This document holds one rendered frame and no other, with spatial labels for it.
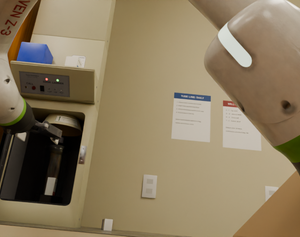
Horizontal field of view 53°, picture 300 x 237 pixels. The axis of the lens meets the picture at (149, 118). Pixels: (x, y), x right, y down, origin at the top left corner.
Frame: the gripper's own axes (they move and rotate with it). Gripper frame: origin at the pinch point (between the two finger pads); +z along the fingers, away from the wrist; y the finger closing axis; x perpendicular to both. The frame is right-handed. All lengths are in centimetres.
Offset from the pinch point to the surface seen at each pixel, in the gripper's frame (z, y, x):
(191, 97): 56, -60, -46
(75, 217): 13.6, -13.6, 24.1
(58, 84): 6.7, -0.6, -23.3
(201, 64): 56, -65, -68
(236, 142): 57, -85, -22
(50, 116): 17.1, 3.4, -13.6
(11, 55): 10.8, 22.7, -36.4
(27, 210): 13.6, 3.4, 23.4
